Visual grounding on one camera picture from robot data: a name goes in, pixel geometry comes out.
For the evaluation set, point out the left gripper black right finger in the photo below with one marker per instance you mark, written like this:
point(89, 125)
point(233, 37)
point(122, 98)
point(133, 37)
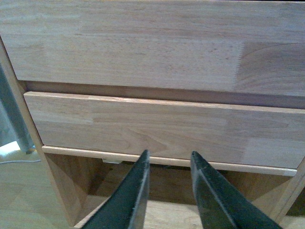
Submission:
point(220, 204)

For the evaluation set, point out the left cabinet lower drawer front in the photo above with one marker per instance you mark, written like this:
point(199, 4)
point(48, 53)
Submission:
point(251, 135)

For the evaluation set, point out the left cabinet upper drawer front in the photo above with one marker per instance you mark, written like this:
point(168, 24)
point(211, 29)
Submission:
point(255, 47)

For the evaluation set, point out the left wooden shelf cabinet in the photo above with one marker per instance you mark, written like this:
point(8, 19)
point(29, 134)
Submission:
point(83, 179)

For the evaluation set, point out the cabinet drawer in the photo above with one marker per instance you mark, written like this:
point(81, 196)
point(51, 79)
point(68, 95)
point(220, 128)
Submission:
point(255, 47)
point(251, 135)

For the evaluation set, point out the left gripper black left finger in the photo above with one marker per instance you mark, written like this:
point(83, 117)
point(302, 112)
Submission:
point(126, 207)

